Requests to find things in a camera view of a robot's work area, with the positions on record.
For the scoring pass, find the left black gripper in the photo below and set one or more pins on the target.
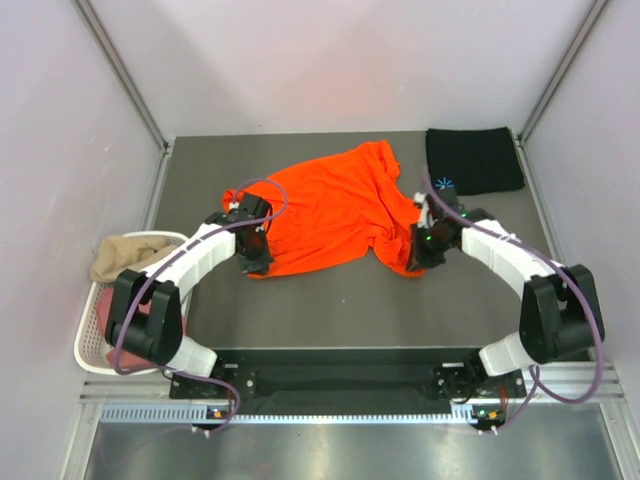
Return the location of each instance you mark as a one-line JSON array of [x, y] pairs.
[[260, 264]]

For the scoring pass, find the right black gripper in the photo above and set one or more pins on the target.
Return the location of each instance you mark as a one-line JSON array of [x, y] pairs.
[[418, 260]]

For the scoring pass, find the orange t shirt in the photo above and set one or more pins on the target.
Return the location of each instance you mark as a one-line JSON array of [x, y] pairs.
[[335, 209]]

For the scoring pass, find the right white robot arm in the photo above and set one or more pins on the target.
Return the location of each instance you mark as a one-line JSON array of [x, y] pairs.
[[560, 314]]

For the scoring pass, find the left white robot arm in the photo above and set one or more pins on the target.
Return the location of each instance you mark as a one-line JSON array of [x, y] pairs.
[[145, 316]]

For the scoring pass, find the folded black t shirt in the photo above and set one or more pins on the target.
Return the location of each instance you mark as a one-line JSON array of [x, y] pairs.
[[473, 162]]

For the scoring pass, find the beige t shirt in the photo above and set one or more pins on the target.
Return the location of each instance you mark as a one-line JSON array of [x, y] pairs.
[[134, 252]]

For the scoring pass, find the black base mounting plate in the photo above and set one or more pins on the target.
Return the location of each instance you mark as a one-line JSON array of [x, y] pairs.
[[357, 381]]

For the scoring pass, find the white laundry basket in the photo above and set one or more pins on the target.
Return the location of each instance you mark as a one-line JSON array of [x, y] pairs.
[[91, 350]]

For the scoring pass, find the slotted cable duct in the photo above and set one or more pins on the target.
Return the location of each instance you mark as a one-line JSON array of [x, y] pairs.
[[208, 414]]

